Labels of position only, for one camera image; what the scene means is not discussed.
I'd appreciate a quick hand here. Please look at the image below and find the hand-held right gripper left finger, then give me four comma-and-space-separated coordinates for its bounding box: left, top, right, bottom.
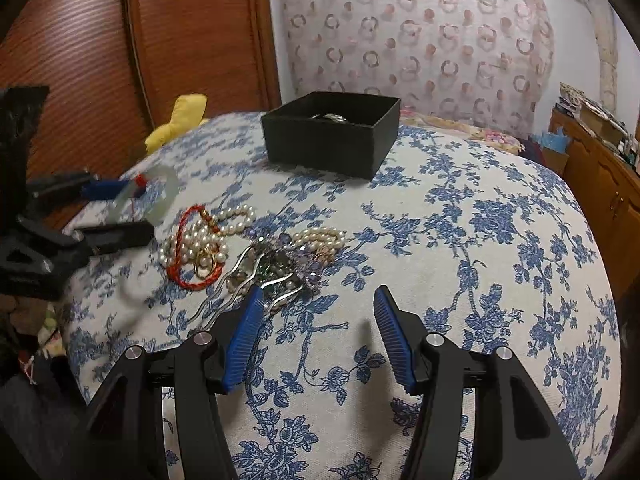
82, 284, 266, 480

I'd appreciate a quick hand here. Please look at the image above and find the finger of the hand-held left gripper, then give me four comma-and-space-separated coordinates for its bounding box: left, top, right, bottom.
0, 214, 157, 302
27, 170, 147, 203

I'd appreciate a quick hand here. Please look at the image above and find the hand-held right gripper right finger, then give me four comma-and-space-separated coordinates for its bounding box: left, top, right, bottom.
372, 284, 583, 480

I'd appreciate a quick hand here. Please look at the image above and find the silver wavy hair comb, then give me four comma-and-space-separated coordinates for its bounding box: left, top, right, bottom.
187, 244, 307, 332

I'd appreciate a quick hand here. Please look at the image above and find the red cord bracelet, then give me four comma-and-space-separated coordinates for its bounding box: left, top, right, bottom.
167, 204, 227, 292

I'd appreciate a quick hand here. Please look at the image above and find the gold ring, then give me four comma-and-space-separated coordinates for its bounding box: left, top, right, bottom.
192, 254, 221, 279

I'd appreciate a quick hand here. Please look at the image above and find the purple crystal bead bracelet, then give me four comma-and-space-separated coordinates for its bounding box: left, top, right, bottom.
280, 232, 342, 292

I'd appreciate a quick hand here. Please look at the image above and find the white pearl necklace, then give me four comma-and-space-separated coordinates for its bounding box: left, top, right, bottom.
159, 205, 257, 281

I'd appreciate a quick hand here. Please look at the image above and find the cream pearl bracelet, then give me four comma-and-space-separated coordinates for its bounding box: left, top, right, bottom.
292, 227, 348, 257

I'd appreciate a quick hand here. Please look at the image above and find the black jewelry box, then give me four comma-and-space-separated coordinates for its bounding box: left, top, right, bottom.
261, 91, 402, 181

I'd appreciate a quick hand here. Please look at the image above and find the yellow plush toy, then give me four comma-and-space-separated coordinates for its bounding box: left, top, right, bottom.
144, 92, 210, 156

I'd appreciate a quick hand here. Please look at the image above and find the blue floral white cloth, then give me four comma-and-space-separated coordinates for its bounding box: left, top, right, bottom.
60, 110, 621, 480

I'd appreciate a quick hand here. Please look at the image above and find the brown wooden wardrobe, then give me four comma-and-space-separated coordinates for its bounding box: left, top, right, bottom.
0, 0, 282, 233

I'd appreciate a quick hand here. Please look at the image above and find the pink floral bed blanket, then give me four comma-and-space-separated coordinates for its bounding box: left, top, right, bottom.
397, 107, 526, 157

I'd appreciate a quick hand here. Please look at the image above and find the blue plastic bag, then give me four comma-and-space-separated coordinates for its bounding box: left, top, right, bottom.
532, 129, 572, 154

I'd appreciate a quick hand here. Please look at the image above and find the brown wooden cabinet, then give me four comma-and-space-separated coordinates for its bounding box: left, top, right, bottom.
547, 107, 640, 302

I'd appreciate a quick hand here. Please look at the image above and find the cardboard box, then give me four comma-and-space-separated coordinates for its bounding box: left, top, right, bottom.
579, 100, 629, 147

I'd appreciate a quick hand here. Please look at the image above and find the circle-patterned headboard cover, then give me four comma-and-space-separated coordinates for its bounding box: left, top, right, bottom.
265, 0, 556, 142

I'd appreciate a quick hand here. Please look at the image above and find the beige curtain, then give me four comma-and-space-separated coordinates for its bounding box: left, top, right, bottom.
586, 0, 622, 107

